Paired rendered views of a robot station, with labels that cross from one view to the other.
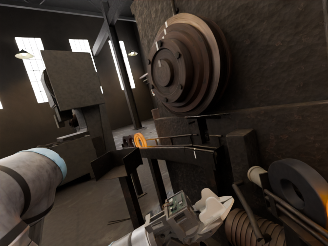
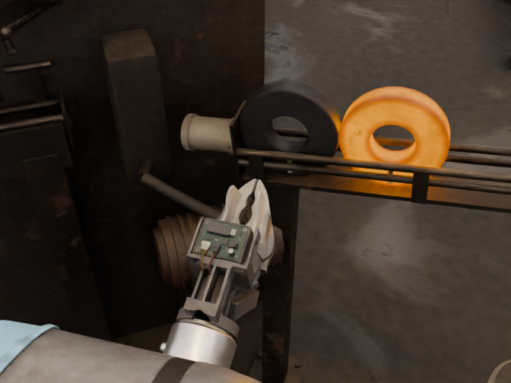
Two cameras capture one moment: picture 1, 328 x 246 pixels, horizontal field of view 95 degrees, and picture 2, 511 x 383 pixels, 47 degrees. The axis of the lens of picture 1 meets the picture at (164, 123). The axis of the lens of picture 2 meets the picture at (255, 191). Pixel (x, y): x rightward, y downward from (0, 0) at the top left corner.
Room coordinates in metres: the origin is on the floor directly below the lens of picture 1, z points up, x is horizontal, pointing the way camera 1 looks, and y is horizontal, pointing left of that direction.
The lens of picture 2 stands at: (0.17, 0.44, 1.22)
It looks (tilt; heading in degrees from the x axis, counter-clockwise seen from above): 41 degrees down; 287
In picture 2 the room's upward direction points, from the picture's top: straight up
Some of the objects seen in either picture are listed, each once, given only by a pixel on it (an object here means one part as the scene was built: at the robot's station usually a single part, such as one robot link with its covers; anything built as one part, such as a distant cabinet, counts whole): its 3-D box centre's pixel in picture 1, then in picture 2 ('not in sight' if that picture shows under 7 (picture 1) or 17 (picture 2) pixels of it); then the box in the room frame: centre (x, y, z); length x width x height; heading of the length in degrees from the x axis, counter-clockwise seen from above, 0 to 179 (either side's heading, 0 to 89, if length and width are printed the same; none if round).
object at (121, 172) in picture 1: (129, 200); not in sight; (1.02, 0.38, 0.36); 0.26 x 0.20 x 0.72; 69
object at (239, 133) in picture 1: (245, 158); (137, 106); (0.59, -0.29, 0.68); 0.11 x 0.08 x 0.24; 124
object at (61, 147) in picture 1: (61, 162); not in sight; (2.66, 1.97, 0.39); 1.03 x 0.83 x 0.79; 128
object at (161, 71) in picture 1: (166, 72); not in sight; (0.72, -0.07, 1.11); 0.28 x 0.06 x 0.28; 34
